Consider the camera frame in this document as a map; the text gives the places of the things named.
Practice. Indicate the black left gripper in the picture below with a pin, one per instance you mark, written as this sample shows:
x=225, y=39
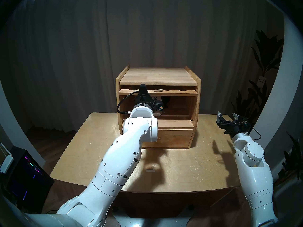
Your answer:
x=144, y=101

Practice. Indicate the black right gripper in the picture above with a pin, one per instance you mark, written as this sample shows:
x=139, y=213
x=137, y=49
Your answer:
x=236, y=128

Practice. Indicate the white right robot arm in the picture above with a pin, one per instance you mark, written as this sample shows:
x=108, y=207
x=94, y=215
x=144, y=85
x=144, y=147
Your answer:
x=255, y=172

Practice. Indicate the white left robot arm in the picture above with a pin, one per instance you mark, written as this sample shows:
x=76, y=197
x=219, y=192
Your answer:
x=123, y=158

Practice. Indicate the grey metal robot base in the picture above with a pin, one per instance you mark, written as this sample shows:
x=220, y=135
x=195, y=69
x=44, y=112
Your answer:
x=151, y=221

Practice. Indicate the wooden cabinet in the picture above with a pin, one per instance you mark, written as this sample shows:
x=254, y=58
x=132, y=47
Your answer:
x=158, y=76

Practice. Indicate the wooden flip door with peg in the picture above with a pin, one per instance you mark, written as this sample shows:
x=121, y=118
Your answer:
x=180, y=92

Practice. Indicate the white plant tag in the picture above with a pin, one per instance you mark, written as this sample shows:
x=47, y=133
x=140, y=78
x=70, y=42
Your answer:
x=261, y=81

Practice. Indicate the white curved arch pillar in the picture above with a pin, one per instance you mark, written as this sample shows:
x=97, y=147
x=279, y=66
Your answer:
x=14, y=134
x=281, y=91

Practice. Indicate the grey curtain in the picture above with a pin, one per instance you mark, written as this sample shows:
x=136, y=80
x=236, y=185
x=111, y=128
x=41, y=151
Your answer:
x=142, y=28

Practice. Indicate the tall dark leafy plant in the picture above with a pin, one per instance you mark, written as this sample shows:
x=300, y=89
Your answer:
x=267, y=56

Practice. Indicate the dark potted plant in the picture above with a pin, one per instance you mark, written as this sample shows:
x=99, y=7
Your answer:
x=293, y=158

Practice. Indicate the black computer tower with lights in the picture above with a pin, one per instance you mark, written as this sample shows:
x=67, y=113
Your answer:
x=28, y=179

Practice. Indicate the white router box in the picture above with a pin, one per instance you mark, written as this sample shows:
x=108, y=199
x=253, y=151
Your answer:
x=6, y=162

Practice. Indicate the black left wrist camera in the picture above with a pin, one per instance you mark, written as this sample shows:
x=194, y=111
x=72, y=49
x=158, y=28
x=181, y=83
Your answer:
x=159, y=109

